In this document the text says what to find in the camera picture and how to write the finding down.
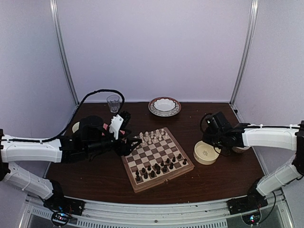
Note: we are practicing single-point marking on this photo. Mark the left aluminium frame post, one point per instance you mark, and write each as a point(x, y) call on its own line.
point(62, 51)

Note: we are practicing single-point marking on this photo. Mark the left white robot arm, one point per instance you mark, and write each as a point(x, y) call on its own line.
point(60, 149)

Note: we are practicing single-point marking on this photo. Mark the cream ceramic mug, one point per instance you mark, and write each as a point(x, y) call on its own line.
point(75, 127)

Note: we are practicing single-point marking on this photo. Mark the cream cat-ear bowl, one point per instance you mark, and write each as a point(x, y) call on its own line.
point(204, 153)

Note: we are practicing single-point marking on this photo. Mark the tall dark chess piece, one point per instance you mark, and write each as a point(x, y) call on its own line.
point(158, 170)

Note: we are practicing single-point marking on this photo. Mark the white chess piece tall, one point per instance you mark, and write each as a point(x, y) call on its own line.
point(141, 136)

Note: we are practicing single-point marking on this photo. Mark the wooden chess board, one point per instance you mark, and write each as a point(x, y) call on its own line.
point(156, 150)

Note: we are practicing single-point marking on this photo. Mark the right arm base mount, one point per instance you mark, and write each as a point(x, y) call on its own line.
point(252, 201)

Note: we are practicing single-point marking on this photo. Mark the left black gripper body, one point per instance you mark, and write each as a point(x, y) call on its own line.
point(97, 147)

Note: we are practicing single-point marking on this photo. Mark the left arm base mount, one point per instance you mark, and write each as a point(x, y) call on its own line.
point(58, 202)

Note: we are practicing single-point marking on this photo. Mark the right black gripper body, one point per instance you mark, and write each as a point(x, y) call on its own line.
point(215, 139)

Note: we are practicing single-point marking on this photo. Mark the right aluminium frame post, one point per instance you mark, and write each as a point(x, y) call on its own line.
point(248, 42)

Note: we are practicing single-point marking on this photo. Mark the pink cat-ear bowl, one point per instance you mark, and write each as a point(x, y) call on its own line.
point(121, 132)

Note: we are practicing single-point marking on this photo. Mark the clear drinking glass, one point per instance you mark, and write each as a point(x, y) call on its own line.
point(113, 103)

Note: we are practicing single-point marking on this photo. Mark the white scalloped bowl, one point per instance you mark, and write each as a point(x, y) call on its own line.
point(164, 105)

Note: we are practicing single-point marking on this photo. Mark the patterned ceramic plate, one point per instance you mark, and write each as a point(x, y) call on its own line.
point(170, 113)

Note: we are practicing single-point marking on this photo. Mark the small white cup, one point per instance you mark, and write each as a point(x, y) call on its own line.
point(240, 149)

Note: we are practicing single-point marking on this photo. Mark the aluminium frame post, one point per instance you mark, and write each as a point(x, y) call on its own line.
point(62, 51)
point(248, 42)

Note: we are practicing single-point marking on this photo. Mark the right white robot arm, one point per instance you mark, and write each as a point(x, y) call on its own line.
point(279, 148)

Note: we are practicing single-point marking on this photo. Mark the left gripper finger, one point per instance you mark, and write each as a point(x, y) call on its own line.
point(129, 147)
point(130, 139)

